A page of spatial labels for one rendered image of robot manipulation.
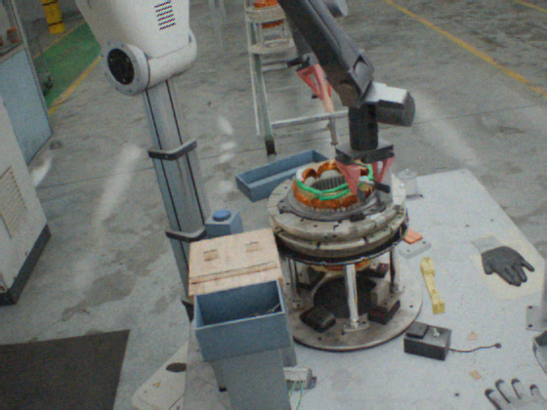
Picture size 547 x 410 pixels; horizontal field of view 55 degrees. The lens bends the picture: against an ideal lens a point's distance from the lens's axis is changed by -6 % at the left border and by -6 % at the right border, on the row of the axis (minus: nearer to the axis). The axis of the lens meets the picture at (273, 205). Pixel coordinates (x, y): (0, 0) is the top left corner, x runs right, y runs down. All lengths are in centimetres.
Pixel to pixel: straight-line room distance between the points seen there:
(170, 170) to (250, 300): 54
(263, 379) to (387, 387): 28
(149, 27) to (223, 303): 67
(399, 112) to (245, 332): 49
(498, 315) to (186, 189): 88
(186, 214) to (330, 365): 60
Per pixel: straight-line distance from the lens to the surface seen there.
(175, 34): 144
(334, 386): 127
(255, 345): 107
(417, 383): 126
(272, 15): 405
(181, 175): 154
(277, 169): 161
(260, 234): 126
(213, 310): 114
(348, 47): 101
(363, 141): 109
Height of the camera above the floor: 171
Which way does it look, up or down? 28 degrees down
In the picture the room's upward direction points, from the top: 10 degrees counter-clockwise
